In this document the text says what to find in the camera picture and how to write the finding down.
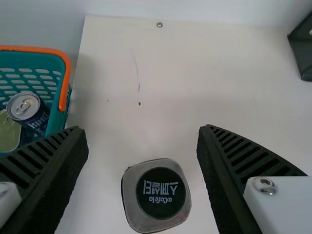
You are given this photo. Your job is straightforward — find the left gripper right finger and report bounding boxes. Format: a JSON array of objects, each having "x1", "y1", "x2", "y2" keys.
[{"x1": 195, "y1": 124, "x2": 312, "y2": 234}]

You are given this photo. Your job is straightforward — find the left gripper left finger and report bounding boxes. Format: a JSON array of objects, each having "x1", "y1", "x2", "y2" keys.
[{"x1": 0, "y1": 125, "x2": 90, "y2": 234}]

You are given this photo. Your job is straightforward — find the dark coffee bottle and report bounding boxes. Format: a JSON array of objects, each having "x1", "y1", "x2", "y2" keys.
[{"x1": 121, "y1": 158, "x2": 193, "y2": 234}]

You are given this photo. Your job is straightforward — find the teal shopping basket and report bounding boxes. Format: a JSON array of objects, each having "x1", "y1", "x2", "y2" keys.
[{"x1": 0, "y1": 45, "x2": 73, "y2": 157}]

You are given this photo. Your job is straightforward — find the rectangular tin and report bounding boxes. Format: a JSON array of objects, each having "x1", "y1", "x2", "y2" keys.
[{"x1": 0, "y1": 108, "x2": 22, "y2": 153}]

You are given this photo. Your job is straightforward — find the can with silver top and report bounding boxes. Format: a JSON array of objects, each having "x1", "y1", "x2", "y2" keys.
[{"x1": 6, "y1": 92, "x2": 53, "y2": 147}]

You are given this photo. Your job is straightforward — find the dark grey bag with straps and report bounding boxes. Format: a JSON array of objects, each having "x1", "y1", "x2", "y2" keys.
[{"x1": 287, "y1": 16, "x2": 312, "y2": 82}]

